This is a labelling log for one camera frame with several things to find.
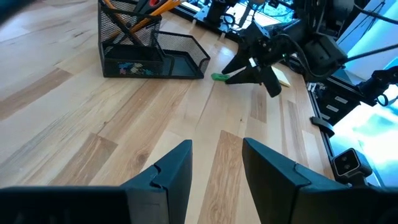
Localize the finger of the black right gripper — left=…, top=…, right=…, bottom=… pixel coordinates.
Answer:
left=221, top=51, right=253, bottom=75
left=224, top=65, right=282, bottom=98

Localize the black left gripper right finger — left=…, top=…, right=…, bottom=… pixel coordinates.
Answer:
left=241, top=138, right=398, bottom=224

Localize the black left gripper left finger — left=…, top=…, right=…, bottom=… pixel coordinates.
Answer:
left=0, top=139, right=193, bottom=224

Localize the yellow sticky note pad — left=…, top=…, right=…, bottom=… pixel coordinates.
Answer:
left=271, top=65, right=292, bottom=88

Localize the green eraser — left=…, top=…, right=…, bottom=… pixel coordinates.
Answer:
left=211, top=72, right=230, bottom=82

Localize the black mesh desk organizer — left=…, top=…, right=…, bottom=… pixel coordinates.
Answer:
left=98, top=0, right=211, bottom=80

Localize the black pen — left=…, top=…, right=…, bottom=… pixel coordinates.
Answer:
left=101, top=4, right=147, bottom=47

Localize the black table clamp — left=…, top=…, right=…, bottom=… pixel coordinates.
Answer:
left=310, top=116, right=336, bottom=138

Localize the black table-level camera box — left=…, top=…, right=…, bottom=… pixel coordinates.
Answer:
left=331, top=147, right=373, bottom=187

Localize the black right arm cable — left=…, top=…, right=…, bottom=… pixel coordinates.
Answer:
left=276, top=0, right=398, bottom=78

